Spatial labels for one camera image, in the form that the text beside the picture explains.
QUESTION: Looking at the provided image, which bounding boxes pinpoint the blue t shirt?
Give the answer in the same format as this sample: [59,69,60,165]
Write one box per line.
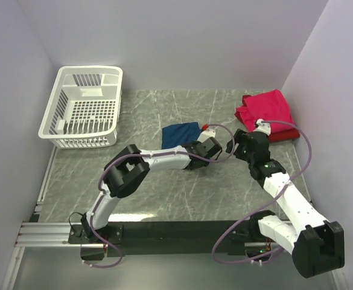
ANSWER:
[161,122,201,149]

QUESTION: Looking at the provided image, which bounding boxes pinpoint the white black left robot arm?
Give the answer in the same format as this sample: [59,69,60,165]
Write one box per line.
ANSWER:
[81,137,222,243]

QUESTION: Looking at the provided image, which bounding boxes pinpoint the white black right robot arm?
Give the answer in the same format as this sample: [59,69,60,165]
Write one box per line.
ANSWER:
[226,129,345,278]

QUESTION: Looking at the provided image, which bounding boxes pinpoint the pink folded t shirt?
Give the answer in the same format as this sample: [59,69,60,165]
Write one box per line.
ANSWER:
[235,89,294,131]

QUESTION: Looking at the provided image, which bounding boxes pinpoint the red folded t shirt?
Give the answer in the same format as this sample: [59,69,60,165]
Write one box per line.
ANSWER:
[234,94,301,143]

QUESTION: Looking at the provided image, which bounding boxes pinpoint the black base beam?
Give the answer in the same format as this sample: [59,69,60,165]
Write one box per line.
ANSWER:
[68,221,277,260]

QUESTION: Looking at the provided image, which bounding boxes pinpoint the white plastic basket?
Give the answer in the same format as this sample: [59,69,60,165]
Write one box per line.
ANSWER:
[38,65,123,149]

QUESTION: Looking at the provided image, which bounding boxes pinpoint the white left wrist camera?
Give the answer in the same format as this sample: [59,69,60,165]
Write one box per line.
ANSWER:
[197,124,216,143]

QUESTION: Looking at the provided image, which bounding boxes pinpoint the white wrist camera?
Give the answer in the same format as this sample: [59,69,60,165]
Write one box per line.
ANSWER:
[253,118,271,136]
[197,124,216,143]

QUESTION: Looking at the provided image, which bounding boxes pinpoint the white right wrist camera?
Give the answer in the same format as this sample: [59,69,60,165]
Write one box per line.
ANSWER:
[253,118,271,136]

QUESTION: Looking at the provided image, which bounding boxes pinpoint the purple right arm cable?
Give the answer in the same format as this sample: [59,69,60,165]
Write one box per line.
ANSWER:
[212,120,313,266]

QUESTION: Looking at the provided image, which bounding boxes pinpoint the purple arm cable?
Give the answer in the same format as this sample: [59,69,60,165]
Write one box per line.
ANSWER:
[212,120,313,266]
[85,123,236,268]

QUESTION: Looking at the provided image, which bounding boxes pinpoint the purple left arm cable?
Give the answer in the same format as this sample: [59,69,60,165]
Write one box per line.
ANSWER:
[85,123,236,268]

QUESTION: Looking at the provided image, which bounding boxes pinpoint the aluminium rail frame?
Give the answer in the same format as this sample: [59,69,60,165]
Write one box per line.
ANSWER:
[1,144,346,290]

